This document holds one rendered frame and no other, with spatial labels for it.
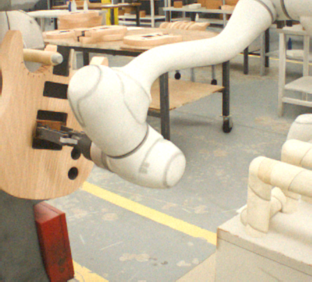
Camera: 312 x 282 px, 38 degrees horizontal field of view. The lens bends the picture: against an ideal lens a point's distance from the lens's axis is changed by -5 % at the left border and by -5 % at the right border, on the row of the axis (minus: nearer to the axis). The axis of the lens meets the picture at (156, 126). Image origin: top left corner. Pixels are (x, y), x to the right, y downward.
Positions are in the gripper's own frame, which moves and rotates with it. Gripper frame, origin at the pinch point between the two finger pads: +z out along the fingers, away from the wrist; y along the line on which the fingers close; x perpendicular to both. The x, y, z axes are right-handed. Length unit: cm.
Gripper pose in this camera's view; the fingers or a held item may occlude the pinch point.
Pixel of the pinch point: (50, 130)
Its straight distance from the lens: 120.7
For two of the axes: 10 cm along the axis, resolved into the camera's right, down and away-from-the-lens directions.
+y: 6.5, 0.7, 7.6
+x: 1.8, -9.8, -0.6
